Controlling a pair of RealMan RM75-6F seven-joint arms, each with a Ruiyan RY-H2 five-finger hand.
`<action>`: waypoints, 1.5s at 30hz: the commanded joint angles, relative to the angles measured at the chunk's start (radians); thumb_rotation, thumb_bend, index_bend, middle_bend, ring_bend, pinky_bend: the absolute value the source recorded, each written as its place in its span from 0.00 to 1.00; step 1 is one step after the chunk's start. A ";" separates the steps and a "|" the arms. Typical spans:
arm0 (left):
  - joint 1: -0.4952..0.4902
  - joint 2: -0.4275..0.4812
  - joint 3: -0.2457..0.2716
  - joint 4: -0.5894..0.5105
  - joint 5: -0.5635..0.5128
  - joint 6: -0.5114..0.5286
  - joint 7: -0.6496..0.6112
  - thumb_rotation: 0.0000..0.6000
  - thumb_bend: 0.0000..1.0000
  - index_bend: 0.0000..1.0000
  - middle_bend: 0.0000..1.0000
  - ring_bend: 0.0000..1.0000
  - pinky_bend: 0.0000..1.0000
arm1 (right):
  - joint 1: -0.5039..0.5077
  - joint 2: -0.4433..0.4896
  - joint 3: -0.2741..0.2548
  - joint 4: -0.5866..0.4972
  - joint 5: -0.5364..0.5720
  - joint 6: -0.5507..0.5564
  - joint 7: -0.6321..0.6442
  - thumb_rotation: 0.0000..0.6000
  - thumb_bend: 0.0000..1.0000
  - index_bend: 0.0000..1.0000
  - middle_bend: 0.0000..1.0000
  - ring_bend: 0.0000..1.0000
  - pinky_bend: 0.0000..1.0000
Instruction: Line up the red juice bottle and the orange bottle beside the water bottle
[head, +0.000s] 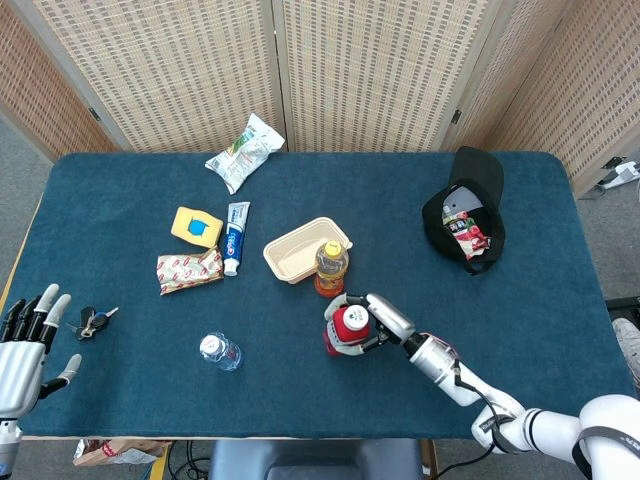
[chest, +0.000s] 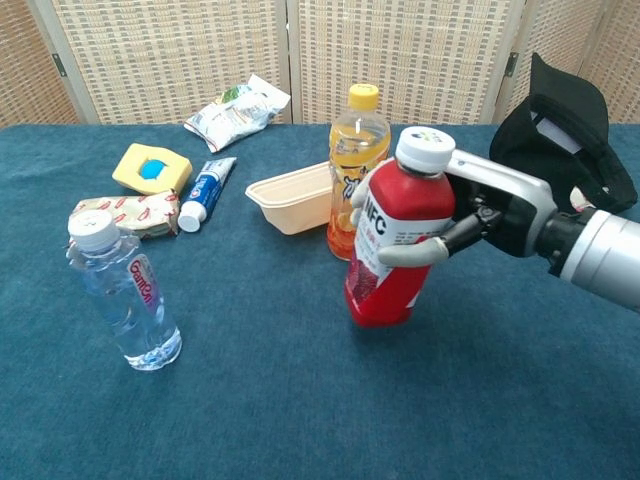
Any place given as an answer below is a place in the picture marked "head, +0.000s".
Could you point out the red patterned paper wrapper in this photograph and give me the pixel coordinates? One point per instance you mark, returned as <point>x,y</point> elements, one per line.
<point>185,270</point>

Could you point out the black box on floor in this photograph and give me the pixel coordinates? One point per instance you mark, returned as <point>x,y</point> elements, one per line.
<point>622,305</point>

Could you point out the red snack packet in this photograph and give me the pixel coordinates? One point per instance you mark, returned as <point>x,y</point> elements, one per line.
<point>470,235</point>

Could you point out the red juice bottle white cap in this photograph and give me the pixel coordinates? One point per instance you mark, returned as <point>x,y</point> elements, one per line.
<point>352,322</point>

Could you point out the grey white shoe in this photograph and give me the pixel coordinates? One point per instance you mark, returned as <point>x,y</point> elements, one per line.
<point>627,345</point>

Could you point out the black baseball cap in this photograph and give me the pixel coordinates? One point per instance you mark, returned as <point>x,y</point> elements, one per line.
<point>475,165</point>

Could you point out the woven folding screen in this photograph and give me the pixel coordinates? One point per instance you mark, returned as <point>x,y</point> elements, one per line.
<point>175,75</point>

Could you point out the yellow sponge with blue centre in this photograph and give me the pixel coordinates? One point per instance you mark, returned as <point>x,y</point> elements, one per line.
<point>182,225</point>

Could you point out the blue table cloth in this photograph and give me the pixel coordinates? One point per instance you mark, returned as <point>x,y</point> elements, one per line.
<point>350,400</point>

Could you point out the beige plastic food container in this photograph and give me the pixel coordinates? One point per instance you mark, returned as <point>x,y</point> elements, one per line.
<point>290,255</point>

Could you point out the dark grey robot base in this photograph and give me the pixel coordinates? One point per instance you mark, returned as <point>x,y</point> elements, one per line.
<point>300,460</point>

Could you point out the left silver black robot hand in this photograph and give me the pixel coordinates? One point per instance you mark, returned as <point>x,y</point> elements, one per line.
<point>20,365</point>

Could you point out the orange drink bottle yellow cap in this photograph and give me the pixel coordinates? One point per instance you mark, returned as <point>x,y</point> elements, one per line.
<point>330,270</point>

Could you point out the white crinkled snack bag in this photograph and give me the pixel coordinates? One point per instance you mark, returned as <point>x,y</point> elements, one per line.
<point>240,155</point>

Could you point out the blue white toothpaste tube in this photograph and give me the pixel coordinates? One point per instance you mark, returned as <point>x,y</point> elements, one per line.
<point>234,240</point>

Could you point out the black screen hinge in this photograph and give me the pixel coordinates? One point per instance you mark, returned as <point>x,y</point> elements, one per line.
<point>94,114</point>
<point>456,116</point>

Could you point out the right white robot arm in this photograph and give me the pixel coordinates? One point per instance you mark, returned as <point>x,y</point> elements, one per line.
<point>435,360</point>

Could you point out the bunch of keys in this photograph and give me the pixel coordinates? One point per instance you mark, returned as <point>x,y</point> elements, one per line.
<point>90,322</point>

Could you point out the clear water bottle white cap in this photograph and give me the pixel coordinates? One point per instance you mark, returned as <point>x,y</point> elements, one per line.
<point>222,352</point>

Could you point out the white power strip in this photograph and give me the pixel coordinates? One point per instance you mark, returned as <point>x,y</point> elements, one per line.
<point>625,172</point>

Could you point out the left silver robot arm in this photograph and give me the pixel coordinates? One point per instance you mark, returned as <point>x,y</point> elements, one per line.
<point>7,440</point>

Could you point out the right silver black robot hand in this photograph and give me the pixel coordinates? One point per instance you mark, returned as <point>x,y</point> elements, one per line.
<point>395,320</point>

